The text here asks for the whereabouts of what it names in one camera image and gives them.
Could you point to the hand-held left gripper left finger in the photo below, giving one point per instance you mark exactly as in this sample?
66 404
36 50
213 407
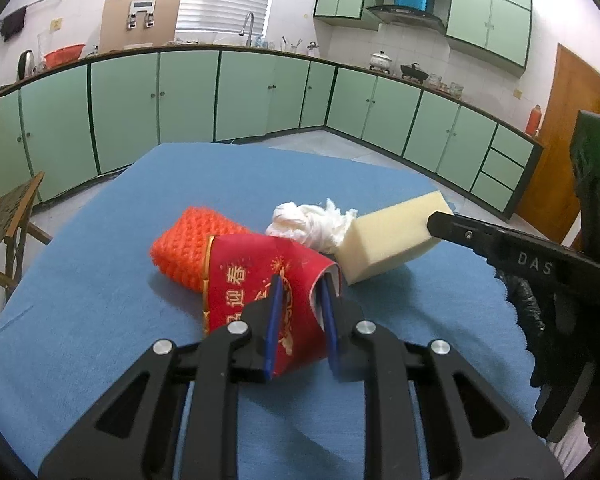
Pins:
272 330

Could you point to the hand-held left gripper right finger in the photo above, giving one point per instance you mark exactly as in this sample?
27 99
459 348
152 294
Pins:
330 335

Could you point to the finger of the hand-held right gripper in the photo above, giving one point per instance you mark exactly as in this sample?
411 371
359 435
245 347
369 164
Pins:
460 232

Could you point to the red paper with gold print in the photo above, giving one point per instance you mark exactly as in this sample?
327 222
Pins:
250 270

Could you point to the beige sponge block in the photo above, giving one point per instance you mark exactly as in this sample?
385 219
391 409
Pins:
385 240

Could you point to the person's right hand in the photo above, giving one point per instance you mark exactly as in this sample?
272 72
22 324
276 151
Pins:
525 307

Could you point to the wooden door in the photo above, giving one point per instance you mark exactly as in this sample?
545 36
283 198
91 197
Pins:
565 160

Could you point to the crumpled white tissue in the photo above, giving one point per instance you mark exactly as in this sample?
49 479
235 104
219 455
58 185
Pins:
300 220

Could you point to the orange foam fruit net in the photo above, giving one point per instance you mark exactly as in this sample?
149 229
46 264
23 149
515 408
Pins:
185 245

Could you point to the red bottle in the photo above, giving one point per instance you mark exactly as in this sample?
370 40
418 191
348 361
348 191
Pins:
534 120

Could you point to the glass jar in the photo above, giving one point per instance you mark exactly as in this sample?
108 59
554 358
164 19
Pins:
456 90
434 81

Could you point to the black wok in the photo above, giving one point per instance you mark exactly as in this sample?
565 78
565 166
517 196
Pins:
413 71

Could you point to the white cooking pot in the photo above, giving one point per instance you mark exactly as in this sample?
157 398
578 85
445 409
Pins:
381 61

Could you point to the green upper kitchen cabinets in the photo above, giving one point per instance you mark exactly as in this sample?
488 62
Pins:
480 15

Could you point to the green kitchen cabinets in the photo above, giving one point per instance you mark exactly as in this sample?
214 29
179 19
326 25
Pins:
480 15
125 105

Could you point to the range hood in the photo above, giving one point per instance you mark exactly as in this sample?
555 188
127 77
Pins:
405 14

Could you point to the utensil holder cup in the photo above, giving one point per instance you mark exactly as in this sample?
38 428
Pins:
292 46

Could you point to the green lower kitchen cabinets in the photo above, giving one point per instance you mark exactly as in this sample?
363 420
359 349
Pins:
125 105

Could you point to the wooden folding chair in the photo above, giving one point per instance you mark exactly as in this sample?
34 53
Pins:
5 215

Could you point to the metal faucet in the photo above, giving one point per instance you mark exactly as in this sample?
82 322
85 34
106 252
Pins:
249 22

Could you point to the wooden board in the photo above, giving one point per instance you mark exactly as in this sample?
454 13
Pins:
115 25

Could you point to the red plastic basin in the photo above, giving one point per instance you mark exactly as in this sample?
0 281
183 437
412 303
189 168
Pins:
64 56

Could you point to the grey clip device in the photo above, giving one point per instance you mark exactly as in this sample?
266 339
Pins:
140 7

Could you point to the metal kettle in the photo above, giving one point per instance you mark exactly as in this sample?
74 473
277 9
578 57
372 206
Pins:
26 65

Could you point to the clear glass pitcher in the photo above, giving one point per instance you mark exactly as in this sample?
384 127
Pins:
42 45

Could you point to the dark hanging towel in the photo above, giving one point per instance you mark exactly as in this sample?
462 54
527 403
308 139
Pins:
12 25

